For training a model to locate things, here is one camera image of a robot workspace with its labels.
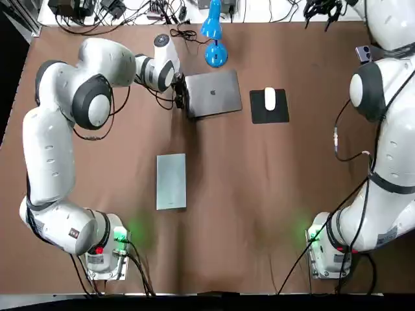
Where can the black mouse pad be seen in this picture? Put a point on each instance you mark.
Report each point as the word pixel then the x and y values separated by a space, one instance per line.
pixel 259 113

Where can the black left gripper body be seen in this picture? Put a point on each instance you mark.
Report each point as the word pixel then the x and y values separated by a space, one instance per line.
pixel 181 92

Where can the black power adapter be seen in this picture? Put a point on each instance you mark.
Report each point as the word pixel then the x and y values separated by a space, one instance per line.
pixel 71 7
pixel 113 9

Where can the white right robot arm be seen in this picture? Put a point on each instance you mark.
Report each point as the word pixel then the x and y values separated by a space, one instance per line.
pixel 395 145

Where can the dark grey laptop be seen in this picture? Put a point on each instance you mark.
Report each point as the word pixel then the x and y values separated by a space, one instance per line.
pixel 214 94

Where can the blue desk lamp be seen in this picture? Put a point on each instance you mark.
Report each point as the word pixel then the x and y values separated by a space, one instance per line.
pixel 215 53

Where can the aluminium profile post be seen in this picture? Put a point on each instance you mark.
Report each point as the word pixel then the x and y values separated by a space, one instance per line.
pixel 36 19

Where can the USB hub with plugs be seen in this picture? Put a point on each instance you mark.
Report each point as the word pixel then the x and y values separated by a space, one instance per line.
pixel 157 9

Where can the white computer mouse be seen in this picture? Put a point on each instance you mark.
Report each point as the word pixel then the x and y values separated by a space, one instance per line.
pixel 269 98

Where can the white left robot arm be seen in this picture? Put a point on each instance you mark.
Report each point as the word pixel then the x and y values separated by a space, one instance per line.
pixel 48 145

